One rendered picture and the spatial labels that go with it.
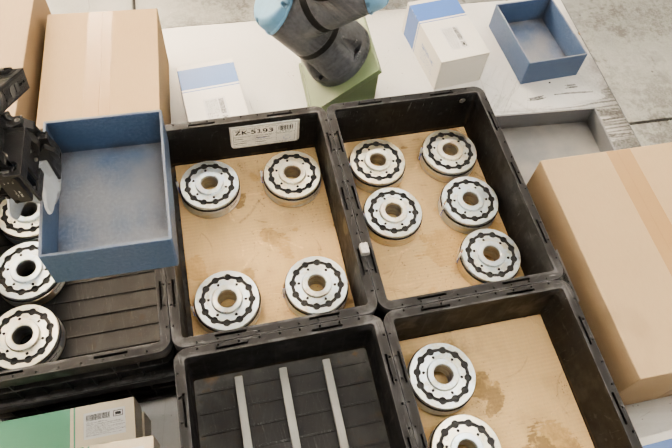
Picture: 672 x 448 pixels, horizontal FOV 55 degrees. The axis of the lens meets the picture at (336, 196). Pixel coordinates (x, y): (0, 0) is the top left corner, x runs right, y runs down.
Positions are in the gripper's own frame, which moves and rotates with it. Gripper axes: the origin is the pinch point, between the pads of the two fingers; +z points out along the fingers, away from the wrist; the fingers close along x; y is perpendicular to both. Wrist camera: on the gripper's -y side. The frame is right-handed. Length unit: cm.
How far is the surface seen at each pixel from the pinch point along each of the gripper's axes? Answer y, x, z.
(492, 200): -6, 65, 32
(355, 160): -18, 42, 30
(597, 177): -6, 84, 30
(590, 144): -26, 97, 51
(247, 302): 7.2, 20.3, 27.6
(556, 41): -58, 100, 52
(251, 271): 0.4, 21.2, 31.0
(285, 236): -5.4, 27.6, 31.6
